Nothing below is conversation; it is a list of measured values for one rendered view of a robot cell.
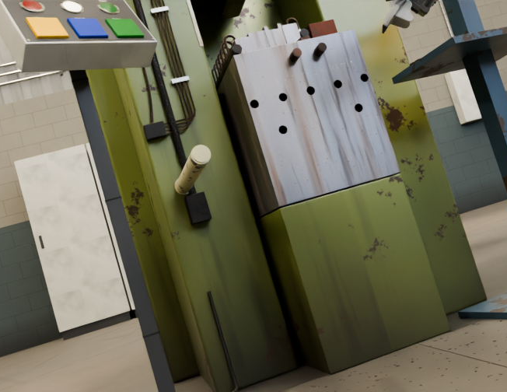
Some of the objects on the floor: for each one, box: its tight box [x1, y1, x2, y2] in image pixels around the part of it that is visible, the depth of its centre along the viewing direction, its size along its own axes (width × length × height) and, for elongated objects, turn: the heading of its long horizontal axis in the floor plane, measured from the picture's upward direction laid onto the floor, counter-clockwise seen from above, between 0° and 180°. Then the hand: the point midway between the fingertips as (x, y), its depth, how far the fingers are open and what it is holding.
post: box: [69, 70, 176, 392], centre depth 149 cm, size 4×4×108 cm
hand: (380, 28), depth 150 cm, fingers open, 14 cm apart
